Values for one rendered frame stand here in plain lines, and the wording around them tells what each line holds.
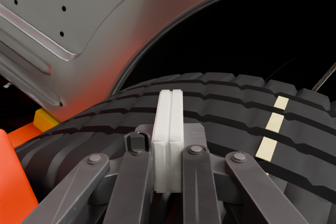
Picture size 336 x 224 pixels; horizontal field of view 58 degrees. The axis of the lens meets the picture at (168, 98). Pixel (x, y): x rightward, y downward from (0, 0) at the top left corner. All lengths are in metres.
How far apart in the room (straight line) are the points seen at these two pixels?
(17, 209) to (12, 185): 0.01
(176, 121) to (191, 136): 0.01
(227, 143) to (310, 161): 0.05
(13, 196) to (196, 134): 0.11
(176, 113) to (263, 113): 0.11
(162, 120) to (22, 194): 0.10
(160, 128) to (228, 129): 0.08
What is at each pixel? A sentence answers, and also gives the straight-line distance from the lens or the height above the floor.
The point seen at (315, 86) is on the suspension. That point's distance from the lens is 0.76.
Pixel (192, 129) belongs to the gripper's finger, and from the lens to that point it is 0.17.
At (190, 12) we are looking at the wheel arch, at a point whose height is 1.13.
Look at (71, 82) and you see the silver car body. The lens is 0.69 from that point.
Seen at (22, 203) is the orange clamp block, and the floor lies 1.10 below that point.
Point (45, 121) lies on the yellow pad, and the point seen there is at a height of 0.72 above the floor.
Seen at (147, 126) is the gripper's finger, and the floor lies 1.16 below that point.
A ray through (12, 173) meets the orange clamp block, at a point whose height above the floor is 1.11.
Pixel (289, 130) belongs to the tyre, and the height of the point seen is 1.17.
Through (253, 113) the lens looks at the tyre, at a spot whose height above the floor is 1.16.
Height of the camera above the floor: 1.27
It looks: 31 degrees down
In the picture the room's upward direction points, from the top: 27 degrees clockwise
